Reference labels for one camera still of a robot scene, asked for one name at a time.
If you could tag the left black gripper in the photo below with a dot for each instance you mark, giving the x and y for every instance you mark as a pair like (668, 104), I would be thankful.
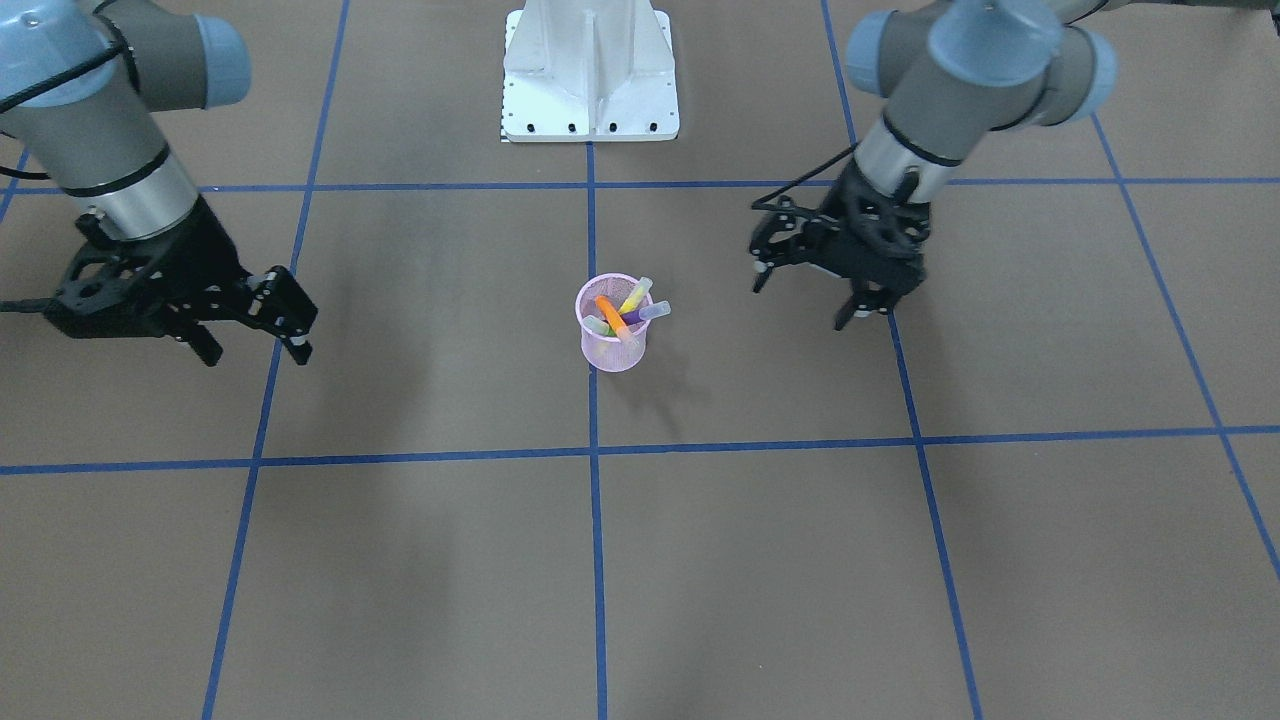
(838, 213)

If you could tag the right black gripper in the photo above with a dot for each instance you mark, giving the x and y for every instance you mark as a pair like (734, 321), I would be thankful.
(203, 252)

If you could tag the purple marker pen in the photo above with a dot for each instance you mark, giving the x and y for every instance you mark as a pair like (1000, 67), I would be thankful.
(646, 313)

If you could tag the yellow marker pen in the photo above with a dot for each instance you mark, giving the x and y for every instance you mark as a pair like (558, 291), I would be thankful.
(636, 296)

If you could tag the orange marker pen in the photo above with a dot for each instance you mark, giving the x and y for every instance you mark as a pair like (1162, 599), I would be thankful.
(612, 316)

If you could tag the green marker pen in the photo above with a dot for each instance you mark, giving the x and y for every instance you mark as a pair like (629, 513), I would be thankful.
(598, 326)

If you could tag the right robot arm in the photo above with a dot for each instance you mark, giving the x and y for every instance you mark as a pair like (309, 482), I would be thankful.
(82, 84)

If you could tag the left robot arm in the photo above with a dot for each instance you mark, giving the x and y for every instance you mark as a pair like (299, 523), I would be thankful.
(949, 74)

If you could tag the pink mesh pen holder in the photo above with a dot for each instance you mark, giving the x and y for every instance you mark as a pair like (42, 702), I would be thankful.
(607, 354)

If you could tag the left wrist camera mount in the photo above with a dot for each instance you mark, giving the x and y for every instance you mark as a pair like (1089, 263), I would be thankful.
(881, 235)

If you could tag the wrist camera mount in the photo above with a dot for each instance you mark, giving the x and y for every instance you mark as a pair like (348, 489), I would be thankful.
(109, 290)
(881, 235)

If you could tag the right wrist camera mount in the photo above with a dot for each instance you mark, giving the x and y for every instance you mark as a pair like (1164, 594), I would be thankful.
(109, 290)

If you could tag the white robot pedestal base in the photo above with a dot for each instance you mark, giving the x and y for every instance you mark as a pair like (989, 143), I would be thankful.
(589, 72)

